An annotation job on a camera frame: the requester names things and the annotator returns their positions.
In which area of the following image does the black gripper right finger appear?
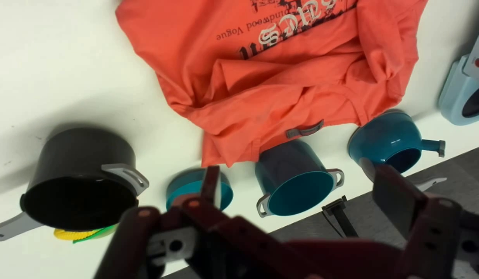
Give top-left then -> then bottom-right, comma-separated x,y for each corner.
372,165 -> 479,279

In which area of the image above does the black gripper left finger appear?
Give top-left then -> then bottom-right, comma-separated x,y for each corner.
92,165 -> 324,279

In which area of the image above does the orange printed shirt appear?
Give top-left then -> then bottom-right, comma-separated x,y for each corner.
115,0 -> 429,168

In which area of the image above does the teal shallow pan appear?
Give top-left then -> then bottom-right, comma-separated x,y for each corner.
164,168 -> 236,213

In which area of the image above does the teal toy kettle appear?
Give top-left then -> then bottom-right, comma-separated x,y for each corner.
346,107 -> 448,177

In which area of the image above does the yellow green toy vegetable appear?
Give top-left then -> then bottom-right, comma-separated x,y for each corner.
53,222 -> 121,245

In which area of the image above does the light blue toaster oven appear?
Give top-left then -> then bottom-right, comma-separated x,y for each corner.
437,21 -> 479,128

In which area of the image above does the teal pot with grey handles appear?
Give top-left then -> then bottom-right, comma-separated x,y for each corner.
254,138 -> 347,219

